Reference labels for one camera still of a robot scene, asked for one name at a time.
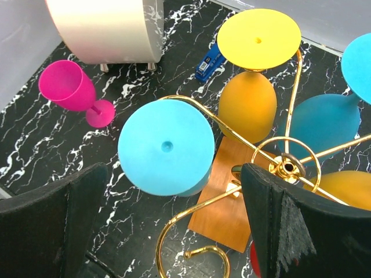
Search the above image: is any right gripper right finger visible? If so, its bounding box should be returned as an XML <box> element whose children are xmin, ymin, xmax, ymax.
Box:
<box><xmin>241</xmin><ymin>163</ymin><xmax>370</xmax><ymax>277</ymax></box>

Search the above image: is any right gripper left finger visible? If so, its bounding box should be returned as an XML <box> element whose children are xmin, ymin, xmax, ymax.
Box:
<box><xmin>1</xmin><ymin>163</ymin><xmax>108</xmax><ymax>277</ymax></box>

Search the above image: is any red wine glass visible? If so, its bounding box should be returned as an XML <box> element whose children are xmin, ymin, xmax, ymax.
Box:
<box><xmin>250</xmin><ymin>240</ymin><xmax>261</xmax><ymax>278</ymax></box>

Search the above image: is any light blue wine glass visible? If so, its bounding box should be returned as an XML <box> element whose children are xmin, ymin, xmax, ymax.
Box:
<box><xmin>118</xmin><ymin>100</ymin><xmax>215</xmax><ymax>197</ymax></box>

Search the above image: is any pink wine glass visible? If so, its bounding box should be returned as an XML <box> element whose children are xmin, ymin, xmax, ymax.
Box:
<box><xmin>38</xmin><ymin>60</ymin><xmax>115</xmax><ymax>128</ymax></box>

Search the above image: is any wooden rack base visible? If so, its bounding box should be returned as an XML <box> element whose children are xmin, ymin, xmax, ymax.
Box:
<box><xmin>187</xmin><ymin>136</ymin><xmax>279</xmax><ymax>254</ymax></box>

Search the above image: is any yellow wine glass right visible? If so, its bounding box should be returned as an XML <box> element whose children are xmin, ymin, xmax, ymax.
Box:
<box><xmin>316</xmin><ymin>170</ymin><xmax>371</xmax><ymax>210</ymax></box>

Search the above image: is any yellow wine glass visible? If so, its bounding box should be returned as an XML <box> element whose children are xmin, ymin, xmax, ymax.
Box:
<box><xmin>316</xmin><ymin>170</ymin><xmax>371</xmax><ymax>210</ymax></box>
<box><xmin>217</xmin><ymin>9</ymin><xmax>303</xmax><ymax>143</ymax></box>

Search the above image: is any teal wine glass back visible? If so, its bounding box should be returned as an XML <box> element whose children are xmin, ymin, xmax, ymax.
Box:
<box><xmin>289</xmin><ymin>33</ymin><xmax>370</xmax><ymax>153</ymax></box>

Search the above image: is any yellow wine glass left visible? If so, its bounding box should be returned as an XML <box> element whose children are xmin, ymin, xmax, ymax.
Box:
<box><xmin>217</xmin><ymin>9</ymin><xmax>303</xmax><ymax>143</ymax></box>

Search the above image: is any blue stapler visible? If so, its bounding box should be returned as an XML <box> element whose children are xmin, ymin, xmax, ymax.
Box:
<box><xmin>195</xmin><ymin>42</ymin><xmax>226</xmax><ymax>83</ymax></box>

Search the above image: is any white cylindrical box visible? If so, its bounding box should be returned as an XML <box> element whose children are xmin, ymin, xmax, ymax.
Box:
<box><xmin>46</xmin><ymin>0</ymin><xmax>164</xmax><ymax>72</ymax></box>

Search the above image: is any gold wire glass rack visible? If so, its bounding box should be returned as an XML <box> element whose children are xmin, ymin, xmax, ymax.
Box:
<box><xmin>155</xmin><ymin>50</ymin><xmax>370</xmax><ymax>277</ymax></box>

